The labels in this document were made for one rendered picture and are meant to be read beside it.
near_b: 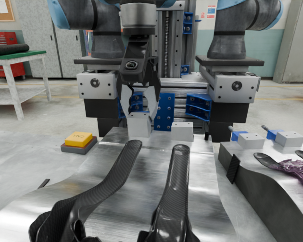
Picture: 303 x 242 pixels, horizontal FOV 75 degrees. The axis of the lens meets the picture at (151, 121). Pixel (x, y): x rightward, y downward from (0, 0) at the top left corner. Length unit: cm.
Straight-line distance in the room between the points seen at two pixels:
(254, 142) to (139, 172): 31
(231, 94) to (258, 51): 554
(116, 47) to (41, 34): 530
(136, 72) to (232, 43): 54
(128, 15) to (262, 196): 43
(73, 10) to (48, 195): 64
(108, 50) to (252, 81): 54
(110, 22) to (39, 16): 530
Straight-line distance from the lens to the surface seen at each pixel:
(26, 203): 30
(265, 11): 95
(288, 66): 612
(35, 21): 618
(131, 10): 45
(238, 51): 86
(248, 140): 55
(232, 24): 86
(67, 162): 60
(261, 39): 626
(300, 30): 611
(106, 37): 87
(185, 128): 47
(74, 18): 82
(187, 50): 102
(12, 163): 67
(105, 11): 87
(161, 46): 97
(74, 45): 579
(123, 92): 48
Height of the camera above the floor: 112
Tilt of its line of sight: 23 degrees down
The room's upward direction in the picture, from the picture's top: straight up
